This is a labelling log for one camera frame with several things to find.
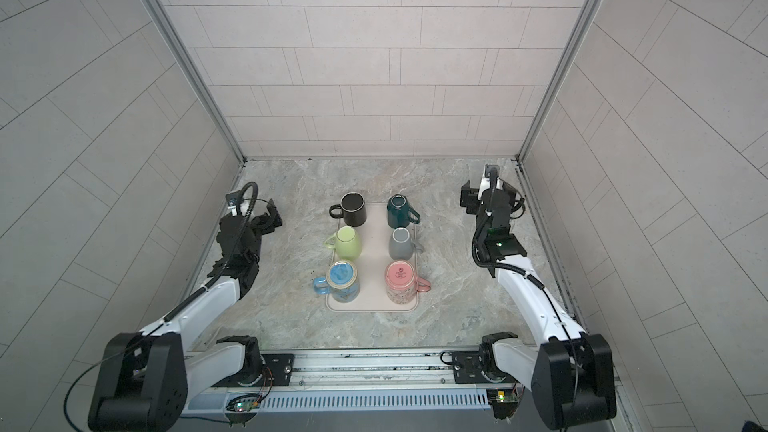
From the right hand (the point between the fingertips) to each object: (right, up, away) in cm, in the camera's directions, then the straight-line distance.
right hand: (483, 178), depth 80 cm
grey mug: (-22, -19, +5) cm, 30 cm away
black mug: (-37, -9, +11) cm, 40 cm away
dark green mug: (-23, -11, +13) cm, 29 cm away
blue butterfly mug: (-37, -26, -5) cm, 46 cm away
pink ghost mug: (-22, -26, -6) cm, 35 cm away
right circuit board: (+1, -51, -12) cm, 53 cm away
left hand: (-61, -5, +3) cm, 61 cm away
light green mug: (-37, -18, +4) cm, 42 cm away
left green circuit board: (-58, -52, -15) cm, 79 cm away
